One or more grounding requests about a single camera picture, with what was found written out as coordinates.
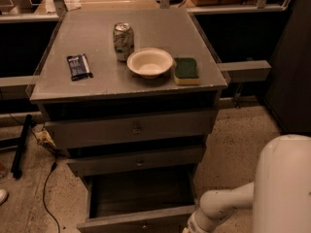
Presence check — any grey bottom drawer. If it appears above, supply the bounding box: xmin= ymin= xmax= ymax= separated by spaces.
xmin=77 ymin=165 xmax=197 ymax=233

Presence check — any grey drawer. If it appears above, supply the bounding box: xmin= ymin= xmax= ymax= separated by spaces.
xmin=46 ymin=110 xmax=218 ymax=149
xmin=67 ymin=146 xmax=205 ymax=177
xmin=77 ymin=165 xmax=197 ymax=233

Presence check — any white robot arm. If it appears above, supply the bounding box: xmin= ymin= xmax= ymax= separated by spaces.
xmin=183 ymin=134 xmax=311 ymax=233

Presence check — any grey drawer cabinet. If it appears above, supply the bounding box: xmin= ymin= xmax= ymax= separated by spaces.
xmin=28 ymin=7 xmax=228 ymax=233

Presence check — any grey middle drawer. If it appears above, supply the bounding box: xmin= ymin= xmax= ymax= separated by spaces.
xmin=67 ymin=146 xmax=205 ymax=177

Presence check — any grey top drawer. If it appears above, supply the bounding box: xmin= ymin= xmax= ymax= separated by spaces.
xmin=46 ymin=110 xmax=218 ymax=149

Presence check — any white paper bowl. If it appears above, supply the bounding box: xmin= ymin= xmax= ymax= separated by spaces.
xmin=127 ymin=48 xmax=174 ymax=79

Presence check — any green yellow sponge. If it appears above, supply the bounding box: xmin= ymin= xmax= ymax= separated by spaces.
xmin=173 ymin=57 xmax=200 ymax=85

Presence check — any crushed green soda can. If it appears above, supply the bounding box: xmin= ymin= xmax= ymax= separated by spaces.
xmin=113 ymin=22 xmax=134 ymax=61

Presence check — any dark blue snack packet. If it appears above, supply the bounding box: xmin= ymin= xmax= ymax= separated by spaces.
xmin=66 ymin=53 xmax=93 ymax=82

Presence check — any white power strip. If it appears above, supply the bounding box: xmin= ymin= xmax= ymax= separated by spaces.
xmin=35 ymin=130 xmax=55 ymax=149

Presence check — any white paper on counter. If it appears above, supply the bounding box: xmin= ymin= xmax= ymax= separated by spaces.
xmin=64 ymin=0 xmax=82 ymax=11

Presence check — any black pole on floor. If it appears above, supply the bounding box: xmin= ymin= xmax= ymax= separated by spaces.
xmin=11 ymin=115 xmax=32 ymax=179

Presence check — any white shoe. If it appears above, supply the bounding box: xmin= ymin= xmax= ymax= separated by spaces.
xmin=0 ymin=189 xmax=8 ymax=206

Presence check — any grey rail beam right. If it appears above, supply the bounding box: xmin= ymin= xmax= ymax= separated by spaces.
xmin=218 ymin=60 xmax=271 ymax=83

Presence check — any grey rail beam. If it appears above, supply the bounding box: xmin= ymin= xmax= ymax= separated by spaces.
xmin=0 ymin=76 xmax=39 ymax=100
xmin=218 ymin=60 xmax=271 ymax=83

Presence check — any black floor cable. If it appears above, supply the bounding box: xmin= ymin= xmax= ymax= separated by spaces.
xmin=6 ymin=112 xmax=62 ymax=233

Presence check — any grey rail beam left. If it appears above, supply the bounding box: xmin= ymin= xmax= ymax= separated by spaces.
xmin=0 ymin=76 xmax=39 ymax=100

